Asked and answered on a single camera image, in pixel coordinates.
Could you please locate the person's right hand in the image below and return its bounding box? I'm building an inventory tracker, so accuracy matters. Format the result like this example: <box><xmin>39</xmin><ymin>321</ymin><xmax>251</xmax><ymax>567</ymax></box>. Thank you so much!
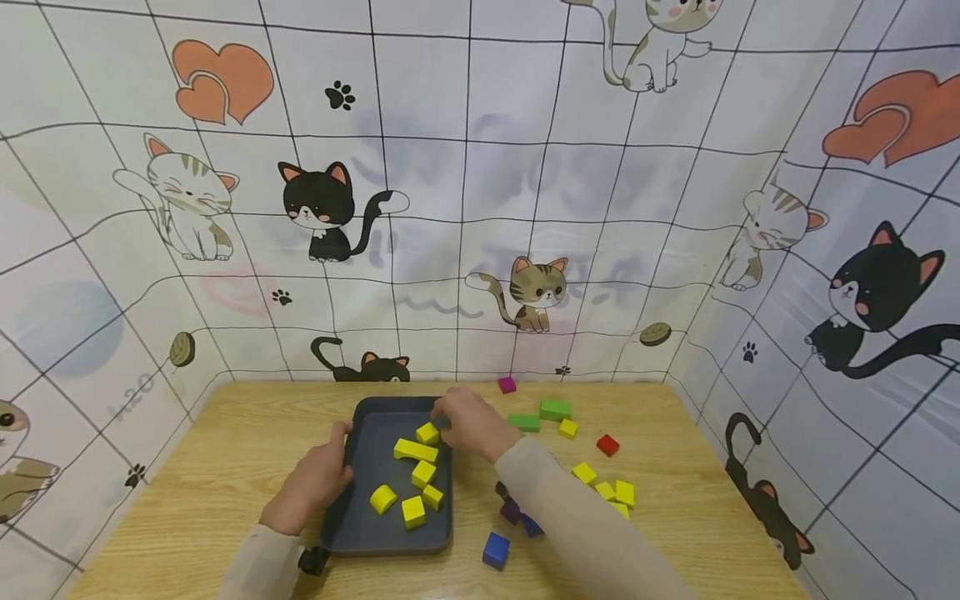
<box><xmin>431</xmin><ymin>387</ymin><xmax>525</xmax><ymax>465</ymax></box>

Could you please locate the person's left hand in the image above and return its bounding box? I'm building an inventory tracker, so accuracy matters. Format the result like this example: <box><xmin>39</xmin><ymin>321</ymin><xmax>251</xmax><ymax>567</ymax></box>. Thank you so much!
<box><xmin>259</xmin><ymin>420</ymin><xmax>354</xmax><ymax>537</ymax></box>

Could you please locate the person's right forearm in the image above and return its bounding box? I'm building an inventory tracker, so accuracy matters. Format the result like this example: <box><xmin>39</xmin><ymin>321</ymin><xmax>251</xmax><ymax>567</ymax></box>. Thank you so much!
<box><xmin>494</xmin><ymin>437</ymin><xmax>700</xmax><ymax>600</ymax></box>

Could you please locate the long yellow block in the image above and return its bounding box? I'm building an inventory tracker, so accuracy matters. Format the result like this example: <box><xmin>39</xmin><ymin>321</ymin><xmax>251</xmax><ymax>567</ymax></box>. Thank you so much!
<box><xmin>393</xmin><ymin>438</ymin><xmax>440</xmax><ymax>464</ymax></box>

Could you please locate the person's left forearm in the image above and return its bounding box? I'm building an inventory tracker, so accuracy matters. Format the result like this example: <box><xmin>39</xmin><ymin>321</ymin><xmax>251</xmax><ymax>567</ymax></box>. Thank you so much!
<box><xmin>216</xmin><ymin>523</ymin><xmax>305</xmax><ymax>600</ymax></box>

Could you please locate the dark grey tray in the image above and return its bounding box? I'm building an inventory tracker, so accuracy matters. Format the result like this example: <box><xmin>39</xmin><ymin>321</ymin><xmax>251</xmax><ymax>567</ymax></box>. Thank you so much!
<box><xmin>322</xmin><ymin>396</ymin><xmax>455</xmax><ymax>558</ymax></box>

